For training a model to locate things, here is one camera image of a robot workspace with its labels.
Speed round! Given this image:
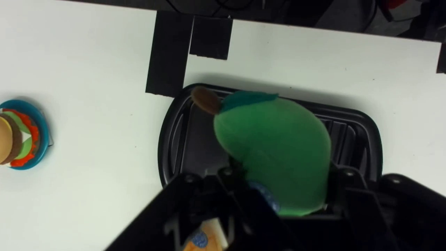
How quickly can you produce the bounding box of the toy burger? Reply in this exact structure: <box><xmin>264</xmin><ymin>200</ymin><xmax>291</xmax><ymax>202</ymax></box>
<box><xmin>0</xmin><ymin>109</ymin><xmax>41</xmax><ymax>169</ymax></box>

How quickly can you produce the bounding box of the long black table strip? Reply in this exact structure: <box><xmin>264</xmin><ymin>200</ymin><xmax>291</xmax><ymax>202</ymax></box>
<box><xmin>145</xmin><ymin>10</ymin><xmax>195</xmax><ymax>98</ymax></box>

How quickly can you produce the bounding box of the black ribbed tray plate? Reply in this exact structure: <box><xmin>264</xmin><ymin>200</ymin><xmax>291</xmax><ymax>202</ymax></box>
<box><xmin>156</xmin><ymin>83</ymin><xmax>384</xmax><ymax>189</ymax></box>

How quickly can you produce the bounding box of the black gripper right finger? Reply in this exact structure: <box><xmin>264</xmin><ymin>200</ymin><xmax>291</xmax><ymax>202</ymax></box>
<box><xmin>324</xmin><ymin>165</ymin><xmax>405</xmax><ymax>251</ymax></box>

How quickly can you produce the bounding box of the green plush pear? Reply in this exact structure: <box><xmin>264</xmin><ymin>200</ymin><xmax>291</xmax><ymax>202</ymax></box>
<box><xmin>191</xmin><ymin>87</ymin><xmax>334</xmax><ymax>219</ymax></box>

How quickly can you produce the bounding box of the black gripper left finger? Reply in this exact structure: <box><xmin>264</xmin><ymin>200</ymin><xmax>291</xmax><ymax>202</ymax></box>
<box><xmin>161</xmin><ymin>165</ymin><xmax>281</xmax><ymax>251</ymax></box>

